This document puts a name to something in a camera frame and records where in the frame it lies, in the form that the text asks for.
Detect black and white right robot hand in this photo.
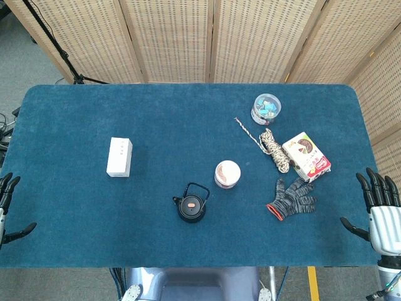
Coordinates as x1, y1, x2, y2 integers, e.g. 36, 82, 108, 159
340, 167, 401, 255

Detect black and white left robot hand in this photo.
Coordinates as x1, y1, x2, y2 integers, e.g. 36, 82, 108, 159
0, 172, 38, 246

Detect black teapot lid orange knob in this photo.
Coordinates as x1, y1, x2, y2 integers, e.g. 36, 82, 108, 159
182, 195, 203, 216

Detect small black kettle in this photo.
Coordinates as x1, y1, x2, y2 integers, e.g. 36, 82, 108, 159
172, 182, 211, 224

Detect yellow floor tape strip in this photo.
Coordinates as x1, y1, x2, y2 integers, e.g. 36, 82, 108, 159
307, 266, 321, 301

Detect grey knit glove orange cuff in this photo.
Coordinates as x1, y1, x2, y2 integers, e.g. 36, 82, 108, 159
266, 177, 318, 222

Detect white snack box with print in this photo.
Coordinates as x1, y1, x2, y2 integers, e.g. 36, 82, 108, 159
281, 131, 332, 184

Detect white rectangular carton box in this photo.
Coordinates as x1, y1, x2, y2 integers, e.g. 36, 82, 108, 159
106, 137, 133, 178

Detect black tripod stand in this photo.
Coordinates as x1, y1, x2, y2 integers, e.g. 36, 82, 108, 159
21, 0, 110, 85

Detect blue carpet table cover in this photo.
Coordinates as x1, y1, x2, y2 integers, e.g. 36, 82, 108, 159
0, 83, 380, 269

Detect clear jar of rubber bands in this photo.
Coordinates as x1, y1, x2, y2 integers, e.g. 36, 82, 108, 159
214, 160, 242, 189

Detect clear jar of binder clips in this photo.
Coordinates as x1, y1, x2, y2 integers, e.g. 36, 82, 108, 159
251, 93, 282, 125

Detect grey robot torso base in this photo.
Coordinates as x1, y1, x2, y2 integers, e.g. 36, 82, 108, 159
120, 266, 274, 301

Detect woven bamboo folding screen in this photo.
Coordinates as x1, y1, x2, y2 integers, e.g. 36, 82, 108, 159
4, 0, 401, 178

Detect black floor cables bundle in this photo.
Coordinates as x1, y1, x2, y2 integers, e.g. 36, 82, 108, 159
0, 105, 23, 154

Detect coiled beige speckled rope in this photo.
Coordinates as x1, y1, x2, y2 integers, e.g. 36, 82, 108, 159
234, 117, 291, 173

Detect cables under robot torso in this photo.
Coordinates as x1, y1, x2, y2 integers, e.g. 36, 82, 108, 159
108, 267, 127, 301

